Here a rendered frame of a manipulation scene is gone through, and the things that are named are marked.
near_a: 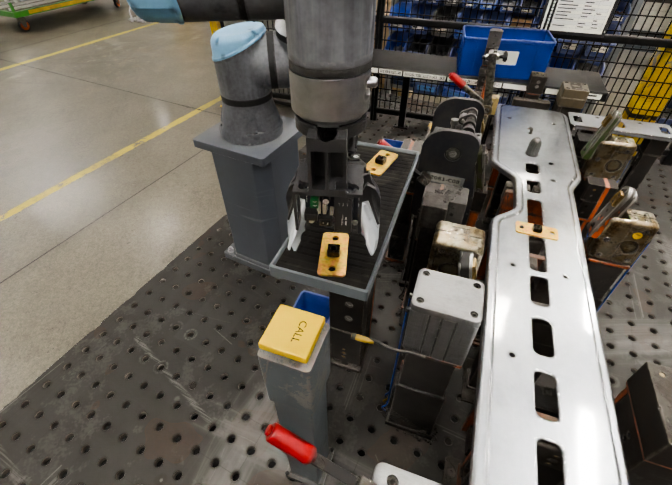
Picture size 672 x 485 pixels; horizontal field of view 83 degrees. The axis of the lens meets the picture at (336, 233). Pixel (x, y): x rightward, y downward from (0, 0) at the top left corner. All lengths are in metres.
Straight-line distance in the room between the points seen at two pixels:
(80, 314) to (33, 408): 1.19
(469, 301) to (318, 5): 0.42
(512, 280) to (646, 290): 0.68
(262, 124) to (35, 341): 1.67
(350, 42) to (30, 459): 0.97
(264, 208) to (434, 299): 0.56
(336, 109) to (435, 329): 0.36
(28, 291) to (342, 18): 2.36
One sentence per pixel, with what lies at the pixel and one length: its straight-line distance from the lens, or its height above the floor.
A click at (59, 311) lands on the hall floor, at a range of 2.35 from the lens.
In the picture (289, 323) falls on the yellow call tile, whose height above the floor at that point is 1.16.
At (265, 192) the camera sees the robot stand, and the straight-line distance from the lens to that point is 0.96.
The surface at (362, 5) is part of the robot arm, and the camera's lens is 0.33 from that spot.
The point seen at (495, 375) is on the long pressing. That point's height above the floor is 1.00.
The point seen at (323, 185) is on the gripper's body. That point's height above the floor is 1.32.
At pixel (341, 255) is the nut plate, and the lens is 0.53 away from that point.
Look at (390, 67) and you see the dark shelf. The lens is 1.62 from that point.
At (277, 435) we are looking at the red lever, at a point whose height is 1.13.
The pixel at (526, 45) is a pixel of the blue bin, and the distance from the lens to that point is 1.60.
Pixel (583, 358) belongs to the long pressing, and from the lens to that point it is 0.73.
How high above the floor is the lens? 1.54
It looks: 42 degrees down
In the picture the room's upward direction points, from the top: straight up
